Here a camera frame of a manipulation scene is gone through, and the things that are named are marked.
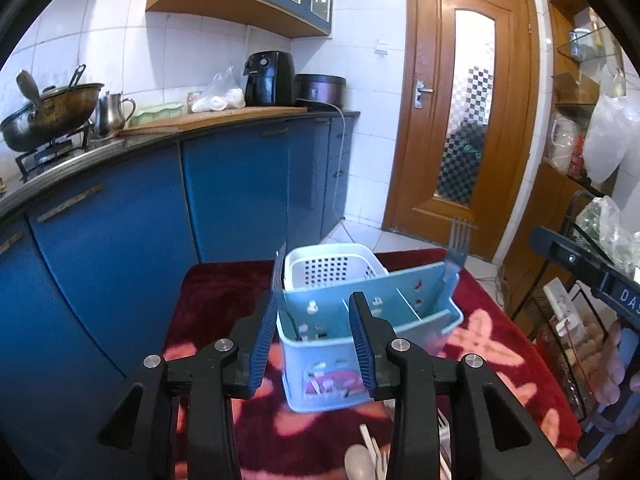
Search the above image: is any white chopstick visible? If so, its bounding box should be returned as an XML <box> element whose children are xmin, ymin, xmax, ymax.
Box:
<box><xmin>360</xmin><ymin>424</ymin><xmax>380</xmax><ymax>457</ymax></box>

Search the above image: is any clear bag of greens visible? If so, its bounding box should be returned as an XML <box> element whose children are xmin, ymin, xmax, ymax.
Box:
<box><xmin>575</xmin><ymin>195</ymin><xmax>640</xmax><ymax>281</ymax></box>

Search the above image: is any light green plastic box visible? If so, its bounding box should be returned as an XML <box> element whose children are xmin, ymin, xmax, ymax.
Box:
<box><xmin>129</xmin><ymin>101</ymin><xmax>185</xmax><ymax>128</ymax></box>

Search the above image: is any gas stove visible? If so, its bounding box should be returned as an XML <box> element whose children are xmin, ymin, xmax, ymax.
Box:
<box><xmin>15</xmin><ymin>127</ymin><xmax>97</xmax><ymax>181</ymax></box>

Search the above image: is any wooden door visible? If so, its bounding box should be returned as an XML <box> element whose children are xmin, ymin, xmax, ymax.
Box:
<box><xmin>382</xmin><ymin>0</ymin><xmax>543</xmax><ymax>263</ymax></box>

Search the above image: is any wooden shelf unit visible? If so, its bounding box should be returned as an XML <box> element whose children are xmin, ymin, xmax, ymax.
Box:
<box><xmin>540</xmin><ymin>0</ymin><xmax>640</xmax><ymax>196</ymax></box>

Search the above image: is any red floral blanket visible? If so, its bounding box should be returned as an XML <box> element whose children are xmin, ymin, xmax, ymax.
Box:
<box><xmin>162</xmin><ymin>247</ymin><xmax>583</xmax><ymax>480</ymax></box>

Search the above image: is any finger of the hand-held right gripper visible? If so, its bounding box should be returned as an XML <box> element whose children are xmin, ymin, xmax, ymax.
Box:
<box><xmin>530</xmin><ymin>227</ymin><xmax>609</xmax><ymax>289</ymax></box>

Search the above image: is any white power cable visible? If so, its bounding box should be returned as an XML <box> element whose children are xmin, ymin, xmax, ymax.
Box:
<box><xmin>320</xmin><ymin>102</ymin><xmax>352</xmax><ymax>233</ymax></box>

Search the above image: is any metal door handle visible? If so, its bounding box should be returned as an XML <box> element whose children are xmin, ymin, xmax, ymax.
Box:
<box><xmin>413</xmin><ymin>80</ymin><xmax>435</xmax><ymax>110</ymax></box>

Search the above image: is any light blue utensil holder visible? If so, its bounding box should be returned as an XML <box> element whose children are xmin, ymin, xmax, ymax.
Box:
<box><xmin>276</xmin><ymin>244</ymin><xmax>465</xmax><ymax>413</ymax></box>

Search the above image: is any black air fryer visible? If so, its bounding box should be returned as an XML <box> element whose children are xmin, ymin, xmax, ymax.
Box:
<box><xmin>242</xmin><ymin>51</ymin><xmax>296</xmax><ymax>107</ymax></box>

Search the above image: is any blue kitchen base cabinet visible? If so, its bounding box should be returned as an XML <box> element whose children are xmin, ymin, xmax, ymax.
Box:
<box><xmin>0</xmin><ymin>109</ymin><xmax>361</xmax><ymax>480</ymax></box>

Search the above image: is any large hanging plastic bag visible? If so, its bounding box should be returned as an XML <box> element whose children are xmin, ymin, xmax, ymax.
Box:
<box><xmin>582</xmin><ymin>67</ymin><xmax>640</xmax><ymax>183</ymax></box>

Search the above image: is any black wire rack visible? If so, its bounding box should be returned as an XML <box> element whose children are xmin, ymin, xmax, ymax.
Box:
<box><xmin>510</xmin><ymin>189</ymin><xmax>640</xmax><ymax>426</ymax></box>

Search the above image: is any white plastic spoon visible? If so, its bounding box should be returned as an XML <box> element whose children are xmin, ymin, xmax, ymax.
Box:
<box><xmin>344</xmin><ymin>444</ymin><xmax>377</xmax><ymax>480</ymax></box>

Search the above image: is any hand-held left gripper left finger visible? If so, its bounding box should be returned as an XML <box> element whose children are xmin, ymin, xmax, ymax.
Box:
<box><xmin>60</xmin><ymin>292</ymin><xmax>279</xmax><ymax>480</ymax></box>

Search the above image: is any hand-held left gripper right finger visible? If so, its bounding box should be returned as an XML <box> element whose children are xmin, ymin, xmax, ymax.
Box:
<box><xmin>348</xmin><ymin>291</ymin><xmax>576</xmax><ymax>480</ymax></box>

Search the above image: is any white power strip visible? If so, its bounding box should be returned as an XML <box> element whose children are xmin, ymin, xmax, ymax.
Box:
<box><xmin>542</xmin><ymin>280</ymin><xmax>586</xmax><ymax>332</ymax></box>

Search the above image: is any glass jar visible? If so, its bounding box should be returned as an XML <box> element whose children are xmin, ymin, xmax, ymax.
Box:
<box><xmin>569</xmin><ymin>29</ymin><xmax>591</xmax><ymax>60</ymax></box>

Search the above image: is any white plastic bag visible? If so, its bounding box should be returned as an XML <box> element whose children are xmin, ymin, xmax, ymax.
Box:
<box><xmin>192</xmin><ymin>65</ymin><xmax>247</xmax><ymax>113</ymax></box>

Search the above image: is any dark metal wok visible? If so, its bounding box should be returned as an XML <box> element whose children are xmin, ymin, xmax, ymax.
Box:
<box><xmin>0</xmin><ymin>67</ymin><xmax>106</xmax><ymax>153</ymax></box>

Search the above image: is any dark rice cooker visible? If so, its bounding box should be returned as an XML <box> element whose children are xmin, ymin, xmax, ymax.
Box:
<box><xmin>294</xmin><ymin>74</ymin><xmax>348</xmax><ymax>111</ymax></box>

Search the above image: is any person's right hand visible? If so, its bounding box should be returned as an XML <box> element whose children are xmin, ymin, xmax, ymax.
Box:
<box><xmin>590</xmin><ymin>320</ymin><xmax>624</xmax><ymax>407</ymax></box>

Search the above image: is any metal kettle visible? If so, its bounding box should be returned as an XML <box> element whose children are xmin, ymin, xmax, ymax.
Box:
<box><xmin>92</xmin><ymin>91</ymin><xmax>137</xmax><ymax>140</ymax></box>

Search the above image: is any wooden cutting board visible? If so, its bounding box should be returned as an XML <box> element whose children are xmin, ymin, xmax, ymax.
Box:
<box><xmin>117</xmin><ymin>106</ymin><xmax>308</xmax><ymax>137</ymax></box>

